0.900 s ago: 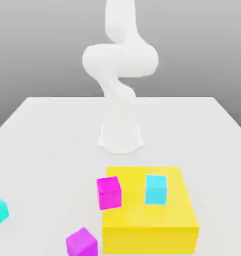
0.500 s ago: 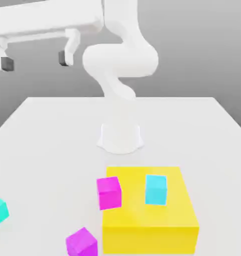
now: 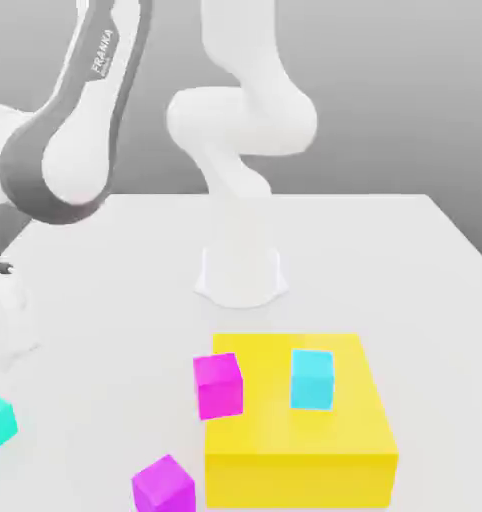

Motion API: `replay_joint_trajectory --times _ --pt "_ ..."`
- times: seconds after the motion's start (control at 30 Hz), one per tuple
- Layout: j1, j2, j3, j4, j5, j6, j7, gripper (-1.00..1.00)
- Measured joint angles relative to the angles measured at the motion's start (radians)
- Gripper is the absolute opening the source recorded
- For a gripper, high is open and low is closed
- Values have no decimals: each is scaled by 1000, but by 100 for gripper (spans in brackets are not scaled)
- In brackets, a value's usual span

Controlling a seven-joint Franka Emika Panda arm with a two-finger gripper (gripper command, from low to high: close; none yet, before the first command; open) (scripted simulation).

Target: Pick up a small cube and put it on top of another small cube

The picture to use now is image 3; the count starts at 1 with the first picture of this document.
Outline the small magenta cube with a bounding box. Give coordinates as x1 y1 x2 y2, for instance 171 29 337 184
192 352 245 422
131 453 197 512

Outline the small cyan cube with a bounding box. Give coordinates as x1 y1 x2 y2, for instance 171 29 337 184
290 348 335 413

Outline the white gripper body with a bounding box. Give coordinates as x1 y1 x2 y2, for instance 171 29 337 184
0 321 42 388

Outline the large yellow box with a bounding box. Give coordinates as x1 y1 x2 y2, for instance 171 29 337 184
204 332 400 510

